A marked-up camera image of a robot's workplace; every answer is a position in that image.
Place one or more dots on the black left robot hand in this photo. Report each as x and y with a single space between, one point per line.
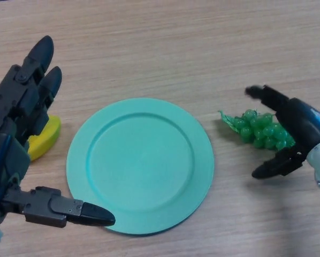
13 99

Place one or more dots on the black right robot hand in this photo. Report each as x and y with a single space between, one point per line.
299 120

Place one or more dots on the green grapes bunch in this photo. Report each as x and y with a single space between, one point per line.
256 131

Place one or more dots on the green round plate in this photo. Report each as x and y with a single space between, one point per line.
141 166

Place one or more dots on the yellow starfruit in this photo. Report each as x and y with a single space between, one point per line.
45 142

